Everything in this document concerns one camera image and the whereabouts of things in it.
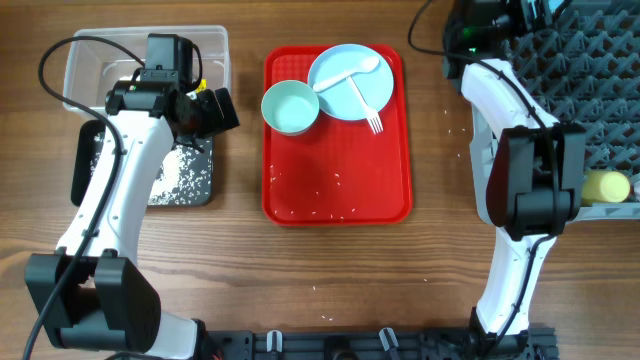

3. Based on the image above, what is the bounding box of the yellow snack wrapper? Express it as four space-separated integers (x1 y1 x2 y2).
192 79 207 94

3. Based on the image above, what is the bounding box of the white rice pile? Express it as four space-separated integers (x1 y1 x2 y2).
88 130 212 206

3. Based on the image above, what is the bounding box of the yellow plastic cup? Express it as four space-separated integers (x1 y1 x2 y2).
582 170 631 206

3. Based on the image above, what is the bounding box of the blue bowl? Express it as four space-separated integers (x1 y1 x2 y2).
533 0 572 17

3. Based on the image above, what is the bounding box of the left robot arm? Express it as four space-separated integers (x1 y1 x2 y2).
25 33 239 359

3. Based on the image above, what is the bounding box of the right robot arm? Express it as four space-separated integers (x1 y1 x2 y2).
443 0 585 359

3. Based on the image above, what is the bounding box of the grey dishwasher rack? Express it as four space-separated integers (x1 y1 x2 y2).
453 0 640 227

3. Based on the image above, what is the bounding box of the black plastic tray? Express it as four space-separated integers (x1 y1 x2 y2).
70 117 215 209

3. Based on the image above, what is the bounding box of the mint green bowl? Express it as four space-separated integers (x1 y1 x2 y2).
261 80 320 136

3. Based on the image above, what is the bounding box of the clear plastic bin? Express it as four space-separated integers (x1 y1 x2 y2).
63 25 232 113

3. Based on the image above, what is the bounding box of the light blue plate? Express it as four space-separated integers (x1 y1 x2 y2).
307 44 394 121

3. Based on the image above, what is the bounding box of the red serving tray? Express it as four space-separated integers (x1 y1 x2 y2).
262 44 413 226

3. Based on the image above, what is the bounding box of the white plastic fork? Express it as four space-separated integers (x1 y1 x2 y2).
347 76 384 135

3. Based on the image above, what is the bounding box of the white plastic spoon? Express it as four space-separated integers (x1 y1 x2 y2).
312 56 380 92

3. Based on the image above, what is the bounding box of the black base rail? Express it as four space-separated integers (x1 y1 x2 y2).
208 327 560 360

